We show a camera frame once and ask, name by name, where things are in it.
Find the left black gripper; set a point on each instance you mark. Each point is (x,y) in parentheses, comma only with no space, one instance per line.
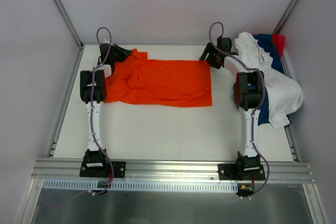
(118,53)

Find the right corner aluminium post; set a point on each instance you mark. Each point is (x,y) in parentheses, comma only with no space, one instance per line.
(285,16)

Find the white t shirt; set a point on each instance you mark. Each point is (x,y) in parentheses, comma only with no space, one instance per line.
(284,95)

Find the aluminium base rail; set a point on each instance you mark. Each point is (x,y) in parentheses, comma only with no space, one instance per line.
(174,171)

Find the orange t shirt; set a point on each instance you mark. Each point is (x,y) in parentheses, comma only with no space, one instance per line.
(143,81)

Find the blue t shirt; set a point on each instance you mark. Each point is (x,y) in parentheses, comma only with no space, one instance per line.
(258,51)

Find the corner aluminium post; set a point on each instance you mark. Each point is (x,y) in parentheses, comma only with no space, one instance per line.
(59,5)
(285,16)

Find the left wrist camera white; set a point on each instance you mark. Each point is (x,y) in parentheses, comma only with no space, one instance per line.
(106,41)

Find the red pink t shirt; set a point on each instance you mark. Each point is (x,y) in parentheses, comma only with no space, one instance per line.
(279,43)

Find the white slotted cable duct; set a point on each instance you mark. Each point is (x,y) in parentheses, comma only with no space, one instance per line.
(216,187)

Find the left corner aluminium post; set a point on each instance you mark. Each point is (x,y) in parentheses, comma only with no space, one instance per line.
(59,5)

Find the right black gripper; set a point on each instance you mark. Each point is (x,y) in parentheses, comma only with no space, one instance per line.
(210,54)

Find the left table edge rail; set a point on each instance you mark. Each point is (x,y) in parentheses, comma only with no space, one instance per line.
(64,104)

